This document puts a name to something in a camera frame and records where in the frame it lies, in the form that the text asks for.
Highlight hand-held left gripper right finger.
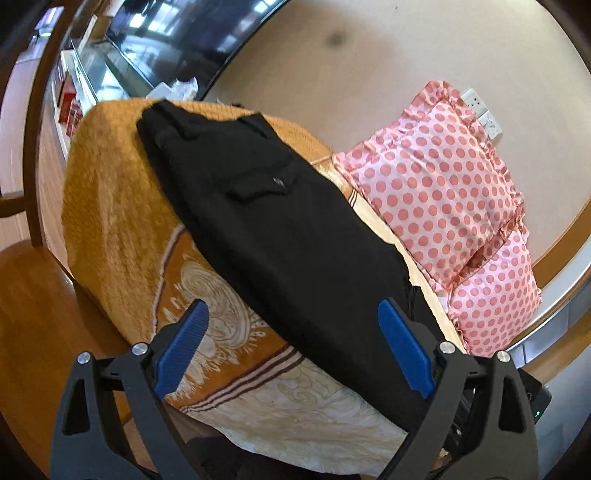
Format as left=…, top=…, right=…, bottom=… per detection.
left=378, top=298, right=539, bottom=480

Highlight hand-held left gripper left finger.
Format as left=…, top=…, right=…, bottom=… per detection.
left=51, top=298, right=210, bottom=480

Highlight black pants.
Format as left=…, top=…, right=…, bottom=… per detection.
left=136, top=98, right=452, bottom=432

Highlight small pink polka dot pillow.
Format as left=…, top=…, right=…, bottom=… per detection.
left=442, top=220, right=544, bottom=359

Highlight orange patterned blanket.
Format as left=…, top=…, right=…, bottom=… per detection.
left=61, top=98, right=468, bottom=477

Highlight wooden chair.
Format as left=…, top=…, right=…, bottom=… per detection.
left=0, top=0, right=139, bottom=476

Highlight large pink polka dot pillow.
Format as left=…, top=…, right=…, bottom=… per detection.
left=331, top=80, right=528, bottom=292

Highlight white plastic bag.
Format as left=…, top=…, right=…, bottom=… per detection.
left=146, top=78, right=200, bottom=101

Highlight red boxes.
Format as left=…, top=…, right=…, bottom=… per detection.
left=58, top=82, right=85, bottom=137

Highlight white television cabinet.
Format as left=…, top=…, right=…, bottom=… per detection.
left=45, top=13, right=139, bottom=160

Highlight black television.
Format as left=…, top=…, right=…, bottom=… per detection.
left=105, top=0, right=289, bottom=99

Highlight white wall socket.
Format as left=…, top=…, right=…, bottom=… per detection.
left=477, top=112, right=502, bottom=140
left=462, top=88, right=491, bottom=114

